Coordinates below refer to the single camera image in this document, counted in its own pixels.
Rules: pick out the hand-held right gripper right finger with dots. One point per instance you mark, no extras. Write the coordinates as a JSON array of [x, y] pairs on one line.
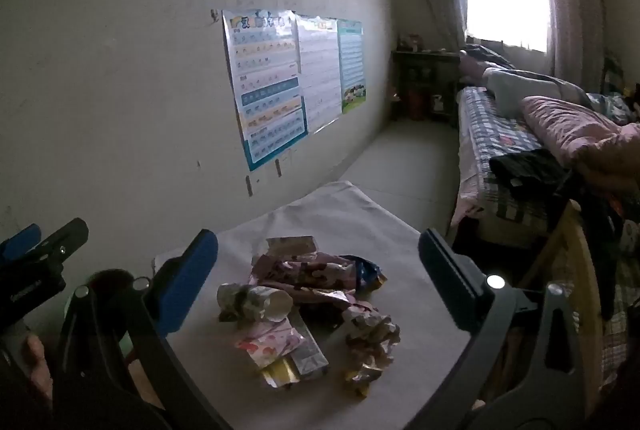
[[450, 282]]

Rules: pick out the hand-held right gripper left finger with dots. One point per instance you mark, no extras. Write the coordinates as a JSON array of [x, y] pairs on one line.
[[190, 282]]

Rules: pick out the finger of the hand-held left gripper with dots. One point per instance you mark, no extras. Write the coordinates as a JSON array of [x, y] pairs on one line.
[[62, 240], [20, 242]]

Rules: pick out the green rimmed red bin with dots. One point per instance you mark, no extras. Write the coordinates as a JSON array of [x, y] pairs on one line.
[[110, 279]]

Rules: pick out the patterned paper cup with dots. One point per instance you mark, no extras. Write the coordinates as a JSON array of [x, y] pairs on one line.
[[265, 302]]

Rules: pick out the blue and yellow snack bag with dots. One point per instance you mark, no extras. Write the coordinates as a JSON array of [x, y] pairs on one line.
[[367, 270]]

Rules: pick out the silver foil wrapper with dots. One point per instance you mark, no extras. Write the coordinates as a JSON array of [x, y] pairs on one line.
[[372, 332]]

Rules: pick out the pink and white packet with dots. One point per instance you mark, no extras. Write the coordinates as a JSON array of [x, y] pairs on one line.
[[270, 342]]

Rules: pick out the pink wrapper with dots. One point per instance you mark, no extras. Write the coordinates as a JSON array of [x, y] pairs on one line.
[[305, 272]]

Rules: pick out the grey dotted carton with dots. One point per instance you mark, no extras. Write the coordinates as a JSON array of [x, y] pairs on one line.
[[312, 352]]

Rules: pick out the person's left hand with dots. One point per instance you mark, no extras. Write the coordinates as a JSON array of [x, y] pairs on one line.
[[39, 367]]

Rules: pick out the white table cloth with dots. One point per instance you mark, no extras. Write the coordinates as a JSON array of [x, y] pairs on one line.
[[340, 220]]

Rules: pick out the wooden chair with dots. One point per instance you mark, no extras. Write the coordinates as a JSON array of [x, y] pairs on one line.
[[582, 260]]

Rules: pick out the black garment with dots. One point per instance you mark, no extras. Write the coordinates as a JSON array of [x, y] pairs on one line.
[[525, 170]]

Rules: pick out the dark clothing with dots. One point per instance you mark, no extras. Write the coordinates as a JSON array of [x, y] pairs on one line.
[[600, 235]]

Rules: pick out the bed with plaid sheet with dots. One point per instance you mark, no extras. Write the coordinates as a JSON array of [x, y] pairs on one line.
[[500, 130]]

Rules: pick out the pink quilt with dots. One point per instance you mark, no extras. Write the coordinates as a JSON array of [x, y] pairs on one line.
[[575, 130]]

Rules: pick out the grey blanket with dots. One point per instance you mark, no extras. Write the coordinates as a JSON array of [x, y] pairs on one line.
[[515, 90]]

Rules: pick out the dark cabinet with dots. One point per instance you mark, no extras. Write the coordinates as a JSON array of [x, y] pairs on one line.
[[425, 80]]

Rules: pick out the blue chart wall poster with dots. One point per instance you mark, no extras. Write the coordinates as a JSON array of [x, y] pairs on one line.
[[265, 85]]

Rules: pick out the green wall poster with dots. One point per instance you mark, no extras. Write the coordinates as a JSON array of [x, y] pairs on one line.
[[351, 60]]

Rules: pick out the white chart wall poster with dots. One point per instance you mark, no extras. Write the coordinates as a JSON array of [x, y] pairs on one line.
[[320, 70]]

